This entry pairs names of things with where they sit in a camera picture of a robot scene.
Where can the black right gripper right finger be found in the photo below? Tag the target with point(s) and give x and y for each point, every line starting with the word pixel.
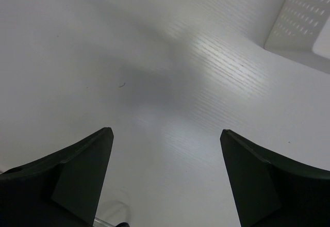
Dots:
pixel 270 189

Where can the white plastic bin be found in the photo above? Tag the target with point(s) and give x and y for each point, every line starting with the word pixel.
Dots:
pixel 296 30

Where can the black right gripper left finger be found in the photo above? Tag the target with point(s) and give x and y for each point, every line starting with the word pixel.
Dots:
pixel 60 189

